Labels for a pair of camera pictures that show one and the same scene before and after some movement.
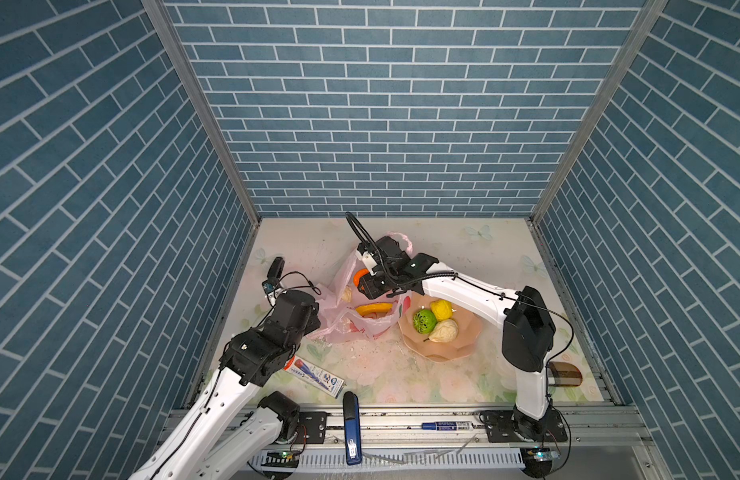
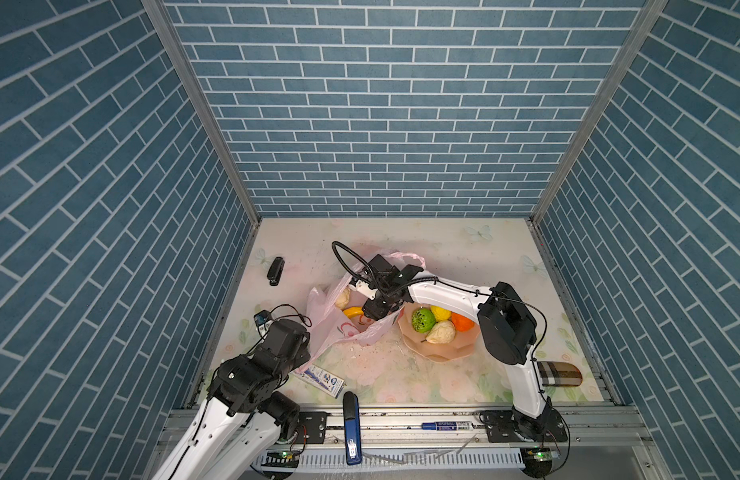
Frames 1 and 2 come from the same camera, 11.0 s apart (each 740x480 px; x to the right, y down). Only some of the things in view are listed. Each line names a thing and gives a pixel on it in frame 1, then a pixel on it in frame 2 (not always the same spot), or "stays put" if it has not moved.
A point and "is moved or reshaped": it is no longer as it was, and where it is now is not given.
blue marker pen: [447, 426] stays put
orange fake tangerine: [357, 276] is moved or reshaped
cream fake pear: [445, 331] stays put
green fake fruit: [424, 321] stays put
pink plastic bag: [348, 316] is moved or reshaped
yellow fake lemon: [441, 309] stays put
